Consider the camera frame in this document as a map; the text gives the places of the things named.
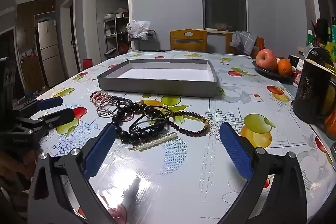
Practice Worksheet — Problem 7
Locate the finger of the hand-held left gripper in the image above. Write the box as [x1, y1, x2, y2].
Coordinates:
[16, 108, 76, 136]
[12, 97, 64, 119]

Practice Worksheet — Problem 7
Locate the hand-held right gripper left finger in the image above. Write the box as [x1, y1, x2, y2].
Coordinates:
[28, 123, 124, 224]

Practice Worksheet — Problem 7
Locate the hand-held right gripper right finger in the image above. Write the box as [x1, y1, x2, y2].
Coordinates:
[219, 122, 307, 224]

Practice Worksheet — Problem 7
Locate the large black bead bracelet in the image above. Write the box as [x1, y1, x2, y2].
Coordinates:
[112, 103, 170, 143]

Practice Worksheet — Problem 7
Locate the pink cord bracelet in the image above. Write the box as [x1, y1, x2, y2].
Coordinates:
[96, 100, 119, 118]

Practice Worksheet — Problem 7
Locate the dark red bead bracelet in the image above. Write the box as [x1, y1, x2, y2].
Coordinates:
[165, 110, 211, 137]

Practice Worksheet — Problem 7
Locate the black cord bracelet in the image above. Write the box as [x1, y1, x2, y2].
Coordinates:
[128, 115, 169, 133]

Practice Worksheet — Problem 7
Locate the pearl and red bead bracelet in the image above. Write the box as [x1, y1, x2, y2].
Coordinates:
[90, 91, 110, 104]

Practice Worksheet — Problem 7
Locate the dark braided bracelet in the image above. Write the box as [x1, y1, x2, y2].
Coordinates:
[109, 96, 134, 107]

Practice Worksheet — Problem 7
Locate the pearl hair clip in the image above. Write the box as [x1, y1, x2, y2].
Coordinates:
[128, 132, 177, 152]

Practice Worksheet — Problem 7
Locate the silver bangle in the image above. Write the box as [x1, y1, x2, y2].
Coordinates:
[140, 108, 170, 122]

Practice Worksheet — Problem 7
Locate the thin metal bangle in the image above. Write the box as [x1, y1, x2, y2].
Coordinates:
[143, 105, 174, 122]

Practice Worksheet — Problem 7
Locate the grey cardboard tray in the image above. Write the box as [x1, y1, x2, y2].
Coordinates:
[97, 58, 218, 98]

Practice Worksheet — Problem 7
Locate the person's left hand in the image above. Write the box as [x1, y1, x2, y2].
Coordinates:
[0, 149, 37, 188]

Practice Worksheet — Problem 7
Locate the white refrigerator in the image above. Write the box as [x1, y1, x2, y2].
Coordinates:
[37, 20, 61, 88]

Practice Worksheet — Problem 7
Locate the fruit print tablecloth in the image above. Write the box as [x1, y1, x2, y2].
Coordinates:
[26, 50, 336, 224]

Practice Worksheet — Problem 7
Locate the dark plate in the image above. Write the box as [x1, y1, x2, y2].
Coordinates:
[252, 60, 294, 82]

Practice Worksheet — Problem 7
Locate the metal shelf rack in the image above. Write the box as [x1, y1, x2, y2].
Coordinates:
[103, 13, 131, 58]

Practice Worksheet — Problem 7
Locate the red apple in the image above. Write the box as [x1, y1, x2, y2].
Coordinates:
[256, 49, 278, 72]

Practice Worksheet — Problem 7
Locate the orange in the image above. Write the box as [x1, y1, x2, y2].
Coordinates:
[277, 59, 293, 77]

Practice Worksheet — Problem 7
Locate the black mug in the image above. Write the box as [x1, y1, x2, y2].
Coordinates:
[292, 59, 336, 125]

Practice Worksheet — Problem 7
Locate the white bottle red label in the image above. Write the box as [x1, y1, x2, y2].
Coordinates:
[292, 59, 305, 88]

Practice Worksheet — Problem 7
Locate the wooden chair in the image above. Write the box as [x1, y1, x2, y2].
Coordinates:
[170, 29, 208, 52]
[225, 32, 238, 54]

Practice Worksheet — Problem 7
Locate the grey checked cloth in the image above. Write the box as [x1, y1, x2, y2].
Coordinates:
[230, 31, 257, 55]

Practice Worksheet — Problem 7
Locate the white plastic bag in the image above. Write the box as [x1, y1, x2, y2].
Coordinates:
[126, 20, 151, 40]

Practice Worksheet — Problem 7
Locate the black pouch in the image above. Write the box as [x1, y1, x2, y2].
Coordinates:
[305, 43, 335, 67]

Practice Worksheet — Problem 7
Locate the white door frame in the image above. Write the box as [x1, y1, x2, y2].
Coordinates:
[59, 0, 80, 81]
[83, 0, 133, 67]

